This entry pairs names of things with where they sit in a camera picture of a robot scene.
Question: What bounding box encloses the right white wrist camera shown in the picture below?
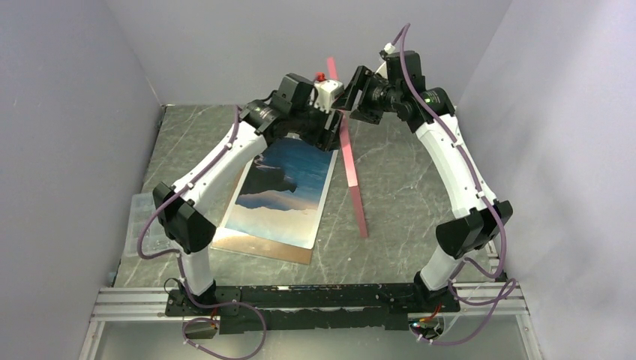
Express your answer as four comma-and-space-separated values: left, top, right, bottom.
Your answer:
375, 42, 398, 79

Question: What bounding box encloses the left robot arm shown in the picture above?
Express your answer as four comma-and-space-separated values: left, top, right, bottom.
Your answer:
136, 73, 344, 315

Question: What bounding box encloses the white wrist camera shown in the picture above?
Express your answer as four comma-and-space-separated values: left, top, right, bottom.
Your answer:
310, 72, 344, 113
375, 42, 398, 79

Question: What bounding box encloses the brown backing board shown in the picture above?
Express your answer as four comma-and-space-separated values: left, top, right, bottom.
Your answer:
212, 165, 320, 265

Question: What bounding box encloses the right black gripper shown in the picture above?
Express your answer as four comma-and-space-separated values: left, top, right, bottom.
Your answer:
332, 66, 402, 125

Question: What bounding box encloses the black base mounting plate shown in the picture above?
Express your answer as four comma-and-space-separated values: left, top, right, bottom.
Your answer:
165, 283, 461, 335

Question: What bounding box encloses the aluminium extrusion rail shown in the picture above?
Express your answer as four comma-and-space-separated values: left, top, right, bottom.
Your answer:
91, 283, 530, 321

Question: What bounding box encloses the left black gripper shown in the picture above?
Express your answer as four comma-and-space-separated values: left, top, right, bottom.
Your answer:
291, 97, 344, 153

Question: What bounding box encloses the clear plastic screw box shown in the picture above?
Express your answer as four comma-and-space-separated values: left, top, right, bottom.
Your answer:
122, 193, 171, 257

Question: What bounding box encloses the pink wooden picture frame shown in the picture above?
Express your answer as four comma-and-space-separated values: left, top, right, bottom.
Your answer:
325, 56, 370, 239

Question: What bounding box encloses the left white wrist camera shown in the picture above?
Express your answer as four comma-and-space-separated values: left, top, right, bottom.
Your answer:
310, 72, 344, 113

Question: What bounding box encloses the blue landscape photo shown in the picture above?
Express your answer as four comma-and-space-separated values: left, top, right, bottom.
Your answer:
221, 137, 338, 249

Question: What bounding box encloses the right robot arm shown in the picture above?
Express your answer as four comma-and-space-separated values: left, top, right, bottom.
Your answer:
333, 50, 513, 311

